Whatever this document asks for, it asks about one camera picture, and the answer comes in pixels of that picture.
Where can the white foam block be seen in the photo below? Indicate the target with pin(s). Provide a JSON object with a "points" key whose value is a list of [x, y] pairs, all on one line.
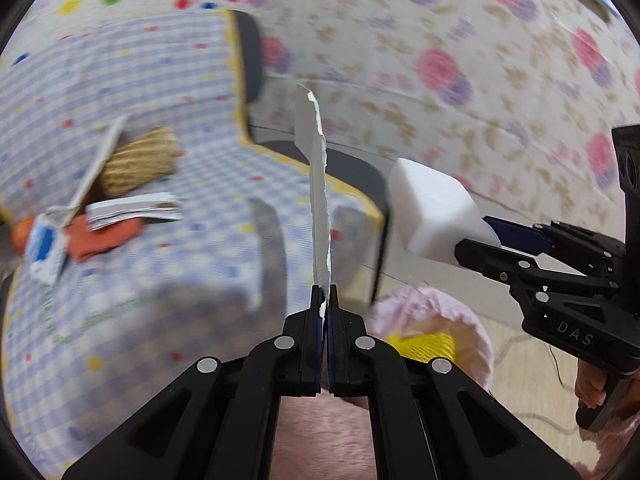
{"points": [[435, 210]]}

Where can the blue and white carton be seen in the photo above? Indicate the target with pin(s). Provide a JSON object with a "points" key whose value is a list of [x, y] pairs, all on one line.
{"points": [[45, 250]]}

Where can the blue checkered dotted cloth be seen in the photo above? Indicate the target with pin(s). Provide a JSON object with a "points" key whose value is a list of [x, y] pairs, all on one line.
{"points": [[150, 285]]}

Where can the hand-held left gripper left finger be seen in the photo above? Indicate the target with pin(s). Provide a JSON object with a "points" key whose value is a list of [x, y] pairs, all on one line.
{"points": [[317, 312]]}

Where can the tan foam net sleeve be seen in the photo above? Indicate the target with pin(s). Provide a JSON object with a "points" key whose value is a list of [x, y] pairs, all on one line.
{"points": [[140, 162]]}

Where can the black chair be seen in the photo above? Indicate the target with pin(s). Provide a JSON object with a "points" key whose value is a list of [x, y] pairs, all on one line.
{"points": [[350, 165]]}

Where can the long white card strip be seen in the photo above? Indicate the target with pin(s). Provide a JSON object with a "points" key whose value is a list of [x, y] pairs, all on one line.
{"points": [[95, 170]]}

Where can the white paper packet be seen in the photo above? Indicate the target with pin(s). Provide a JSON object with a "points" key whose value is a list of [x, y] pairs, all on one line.
{"points": [[130, 207]]}

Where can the white torn card piece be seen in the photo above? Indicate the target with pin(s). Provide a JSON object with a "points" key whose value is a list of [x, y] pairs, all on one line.
{"points": [[317, 185]]}

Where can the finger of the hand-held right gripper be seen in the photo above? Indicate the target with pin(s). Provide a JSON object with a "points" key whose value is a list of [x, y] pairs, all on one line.
{"points": [[485, 257], [515, 235]]}

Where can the yellow foam net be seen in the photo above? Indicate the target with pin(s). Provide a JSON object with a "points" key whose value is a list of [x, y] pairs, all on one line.
{"points": [[425, 346]]}

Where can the floral backdrop cloth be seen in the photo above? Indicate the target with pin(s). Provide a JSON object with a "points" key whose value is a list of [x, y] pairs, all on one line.
{"points": [[400, 35]]}

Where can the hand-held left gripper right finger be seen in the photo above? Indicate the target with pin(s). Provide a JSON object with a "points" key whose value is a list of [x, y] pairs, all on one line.
{"points": [[332, 312]]}

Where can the pink fleece clothing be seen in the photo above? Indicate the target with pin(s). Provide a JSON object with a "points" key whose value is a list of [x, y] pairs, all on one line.
{"points": [[325, 435]]}

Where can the person's right hand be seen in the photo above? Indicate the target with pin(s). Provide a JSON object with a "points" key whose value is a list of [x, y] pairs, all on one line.
{"points": [[590, 385]]}

